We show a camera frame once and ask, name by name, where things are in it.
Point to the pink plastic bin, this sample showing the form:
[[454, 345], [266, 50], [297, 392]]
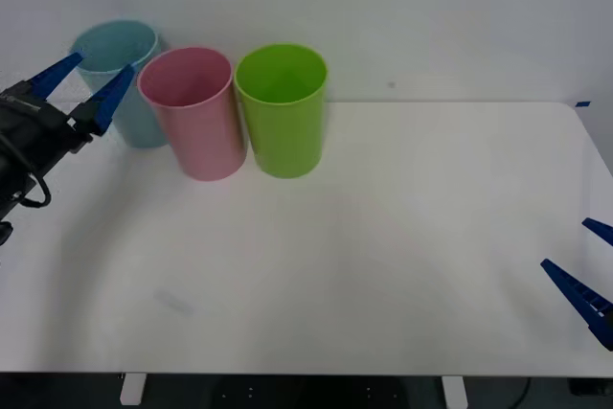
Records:
[[201, 136]]

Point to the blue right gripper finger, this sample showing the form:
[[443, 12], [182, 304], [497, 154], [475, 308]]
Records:
[[574, 289], [599, 229]]

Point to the pale blue plastic bin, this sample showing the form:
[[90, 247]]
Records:
[[139, 121]]

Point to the white table leg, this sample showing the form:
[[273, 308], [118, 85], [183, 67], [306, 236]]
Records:
[[455, 392], [133, 389]]

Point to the green plastic bin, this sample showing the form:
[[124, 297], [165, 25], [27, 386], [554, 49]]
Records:
[[287, 136]]

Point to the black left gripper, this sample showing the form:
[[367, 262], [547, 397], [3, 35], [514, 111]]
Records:
[[33, 131]]

